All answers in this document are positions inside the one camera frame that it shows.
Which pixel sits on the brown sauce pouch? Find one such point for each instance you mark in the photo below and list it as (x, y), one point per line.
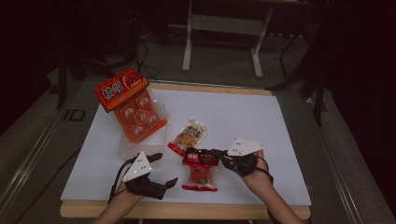
(188, 137)

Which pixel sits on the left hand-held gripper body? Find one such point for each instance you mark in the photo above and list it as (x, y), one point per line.
(138, 169)

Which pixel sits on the clear plastic container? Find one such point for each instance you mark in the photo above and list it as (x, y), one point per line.
(149, 146)

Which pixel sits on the red and black snack packet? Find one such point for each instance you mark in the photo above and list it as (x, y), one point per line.
(200, 175)

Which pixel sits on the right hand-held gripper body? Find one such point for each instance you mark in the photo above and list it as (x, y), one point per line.
(244, 147)

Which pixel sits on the wooden table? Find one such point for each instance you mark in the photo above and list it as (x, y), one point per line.
(186, 211)

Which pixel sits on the large orange snack packet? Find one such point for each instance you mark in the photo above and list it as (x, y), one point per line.
(137, 115)

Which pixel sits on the white metal stand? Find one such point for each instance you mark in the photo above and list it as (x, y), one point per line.
(186, 46)

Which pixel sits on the black metal stand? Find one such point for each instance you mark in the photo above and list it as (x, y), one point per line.
(317, 102)

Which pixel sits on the white table mat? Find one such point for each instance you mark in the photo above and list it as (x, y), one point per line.
(233, 112)

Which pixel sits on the person's left hand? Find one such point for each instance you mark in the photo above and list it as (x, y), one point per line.
(126, 196)

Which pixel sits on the person's right hand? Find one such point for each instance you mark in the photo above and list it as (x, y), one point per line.
(258, 182)

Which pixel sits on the black tripod stand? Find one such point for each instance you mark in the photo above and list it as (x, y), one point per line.
(62, 87)

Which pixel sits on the metal floor rail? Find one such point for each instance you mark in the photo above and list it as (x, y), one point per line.
(336, 161)
(28, 161)

